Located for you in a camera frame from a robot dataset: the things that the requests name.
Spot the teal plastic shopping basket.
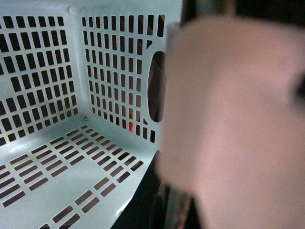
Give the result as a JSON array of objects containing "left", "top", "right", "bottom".
[{"left": 0, "top": 0, "right": 182, "bottom": 229}]

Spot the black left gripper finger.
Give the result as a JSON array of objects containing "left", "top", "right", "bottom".
[{"left": 112, "top": 150, "right": 165, "bottom": 229}]

